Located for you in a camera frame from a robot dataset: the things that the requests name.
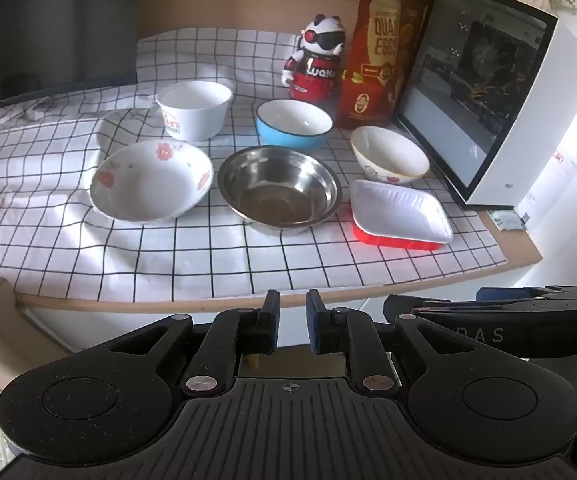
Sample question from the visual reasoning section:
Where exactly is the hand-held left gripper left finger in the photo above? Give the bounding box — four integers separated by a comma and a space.
102, 289, 281, 400

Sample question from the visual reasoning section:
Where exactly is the white rectangular plate red underside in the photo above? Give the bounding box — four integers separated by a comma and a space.
349, 179, 454, 252

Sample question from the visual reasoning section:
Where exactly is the white black checked tablecloth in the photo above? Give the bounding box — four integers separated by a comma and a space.
0, 27, 509, 303

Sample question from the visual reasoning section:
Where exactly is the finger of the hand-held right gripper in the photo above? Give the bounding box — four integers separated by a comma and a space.
383, 294, 577, 321
476, 285, 577, 306

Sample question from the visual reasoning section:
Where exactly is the dark monitor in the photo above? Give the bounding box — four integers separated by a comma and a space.
0, 0, 139, 111

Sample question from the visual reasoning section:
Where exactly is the white computer case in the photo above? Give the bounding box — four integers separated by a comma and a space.
393, 0, 577, 207

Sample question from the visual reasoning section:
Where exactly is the white bowl with cartoon print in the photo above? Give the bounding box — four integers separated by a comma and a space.
351, 126, 430, 185

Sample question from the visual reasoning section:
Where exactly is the red white robot toy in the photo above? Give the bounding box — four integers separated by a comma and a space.
282, 14, 345, 102

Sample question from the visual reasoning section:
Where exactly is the small green white packet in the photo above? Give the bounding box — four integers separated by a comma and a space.
489, 210, 530, 232

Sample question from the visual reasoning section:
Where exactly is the brown red snack bag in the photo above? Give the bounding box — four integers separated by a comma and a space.
336, 0, 427, 130

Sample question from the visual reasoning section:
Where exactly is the white floral bowl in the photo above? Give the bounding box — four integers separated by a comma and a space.
90, 140, 214, 225

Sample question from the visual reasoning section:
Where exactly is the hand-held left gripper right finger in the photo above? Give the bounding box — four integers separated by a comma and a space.
306, 289, 480, 400

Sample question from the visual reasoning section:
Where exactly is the blue bowl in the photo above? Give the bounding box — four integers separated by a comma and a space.
256, 99, 333, 151

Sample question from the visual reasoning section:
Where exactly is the white bowl with red print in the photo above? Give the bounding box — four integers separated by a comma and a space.
156, 81, 233, 142

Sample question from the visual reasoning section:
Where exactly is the stainless steel bowl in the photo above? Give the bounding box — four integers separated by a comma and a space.
217, 146, 342, 236

